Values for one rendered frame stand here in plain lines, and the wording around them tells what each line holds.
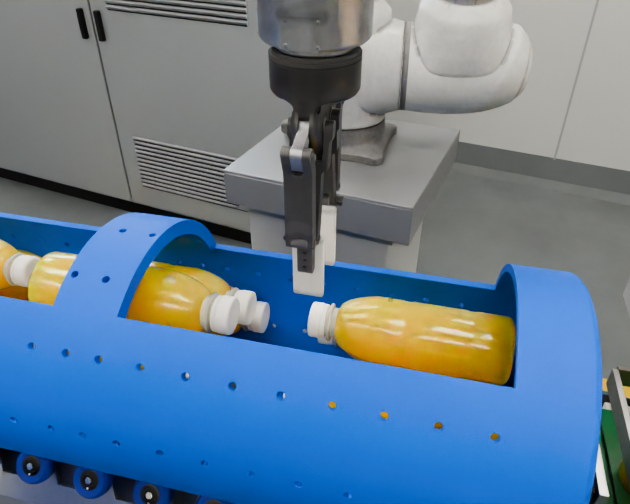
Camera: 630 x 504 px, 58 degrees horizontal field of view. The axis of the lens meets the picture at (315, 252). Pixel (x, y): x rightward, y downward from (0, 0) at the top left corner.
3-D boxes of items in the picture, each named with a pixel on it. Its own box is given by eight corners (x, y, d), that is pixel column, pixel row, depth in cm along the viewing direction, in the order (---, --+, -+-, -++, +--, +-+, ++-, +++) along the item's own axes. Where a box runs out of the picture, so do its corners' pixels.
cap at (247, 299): (224, 306, 62) (239, 309, 61) (235, 281, 65) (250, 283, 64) (228, 329, 64) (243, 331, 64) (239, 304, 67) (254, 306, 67)
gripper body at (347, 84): (284, 26, 49) (287, 127, 54) (252, 54, 42) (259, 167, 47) (370, 31, 47) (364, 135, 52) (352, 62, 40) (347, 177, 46)
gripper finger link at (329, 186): (294, 112, 49) (298, 102, 49) (303, 204, 57) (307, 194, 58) (338, 116, 48) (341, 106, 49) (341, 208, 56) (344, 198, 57)
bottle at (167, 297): (41, 330, 60) (204, 361, 57) (21, 278, 56) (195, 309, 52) (79, 289, 66) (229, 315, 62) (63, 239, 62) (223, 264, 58)
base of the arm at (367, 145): (297, 119, 123) (296, 94, 120) (397, 130, 118) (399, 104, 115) (267, 153, 109) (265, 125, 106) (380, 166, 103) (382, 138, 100)
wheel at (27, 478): (27, 438, 67) (15, 443, 65) (60, 446, 66) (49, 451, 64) (21, 476, 67) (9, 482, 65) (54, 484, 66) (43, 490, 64)
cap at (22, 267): (4, 286, 68) (16, 288, 68) (7, 254, 68) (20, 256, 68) (26, 283, 72) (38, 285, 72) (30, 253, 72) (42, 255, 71)
